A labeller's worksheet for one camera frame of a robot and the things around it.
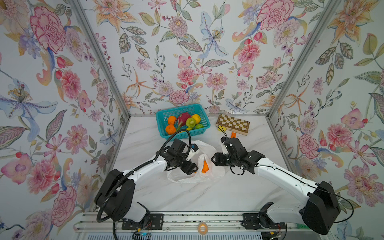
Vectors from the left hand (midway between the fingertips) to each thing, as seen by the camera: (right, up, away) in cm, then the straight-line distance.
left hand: (195, 166), depth 83 cm
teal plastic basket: (-1, +29, +27) cm, 40 cm away
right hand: (+10, +5, -2) cm, 11 cm away
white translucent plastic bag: (+6, +7, +6) cm, 11 cm away
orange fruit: (-17, +28, +27) cm, 42 cm away
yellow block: (+20, +21, +27) cm, 40 cm away
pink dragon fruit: (-9, +28, +26) cm, 39 cm away
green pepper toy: (-3, +26, +20) cm, 33 cm away
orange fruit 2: (+6, -1, +2) cm, 6 cm away
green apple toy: (+3, +23, +23) cm, 33 cm away
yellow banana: (-5, +21, +26) cm, 33 cm away
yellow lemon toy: (+2, +29, +29) cm, 41 cm away
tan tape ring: (+5, -28, -11) cm, 31 cm away
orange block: (+28, +17, +25) cm, 41 cm away
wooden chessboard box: (+32, +24, +28) cm, 48 cm away
